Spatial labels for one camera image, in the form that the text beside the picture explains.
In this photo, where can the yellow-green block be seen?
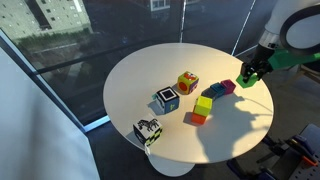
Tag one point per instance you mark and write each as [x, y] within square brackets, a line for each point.
[203, 106]

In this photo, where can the teal block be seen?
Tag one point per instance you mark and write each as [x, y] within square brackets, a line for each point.
[218, 89]

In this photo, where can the black white number cube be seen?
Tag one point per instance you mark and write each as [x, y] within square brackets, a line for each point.
[167, 100]

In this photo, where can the grey block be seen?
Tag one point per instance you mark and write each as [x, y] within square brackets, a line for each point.
[209, 93]

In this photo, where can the blue orange bar clamp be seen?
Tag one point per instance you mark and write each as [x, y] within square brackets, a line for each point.
[303, 145]

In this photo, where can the green printed camera bracket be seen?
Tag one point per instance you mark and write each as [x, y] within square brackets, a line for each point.
[290, 59]

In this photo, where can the purple yellow picture cube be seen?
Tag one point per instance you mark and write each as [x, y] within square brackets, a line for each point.
[187, 83]

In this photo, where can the orange block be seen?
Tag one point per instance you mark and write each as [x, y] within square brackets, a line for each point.
[198, 119]

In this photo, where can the green block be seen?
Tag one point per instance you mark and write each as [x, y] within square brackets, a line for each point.
[248, 85]

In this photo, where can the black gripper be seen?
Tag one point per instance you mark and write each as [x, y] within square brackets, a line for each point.
[265, 56]

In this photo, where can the pink block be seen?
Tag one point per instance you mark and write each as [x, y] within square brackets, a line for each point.
[228, 86]

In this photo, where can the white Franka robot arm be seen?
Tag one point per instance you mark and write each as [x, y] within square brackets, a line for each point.
[276, 20]

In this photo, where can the zebra checker soft cube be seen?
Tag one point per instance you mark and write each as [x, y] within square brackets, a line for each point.
[148, 131]

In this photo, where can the white table pedestal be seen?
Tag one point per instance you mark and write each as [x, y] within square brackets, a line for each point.
[170, 166]

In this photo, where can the pale green building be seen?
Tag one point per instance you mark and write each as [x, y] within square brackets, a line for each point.
[20, 16]

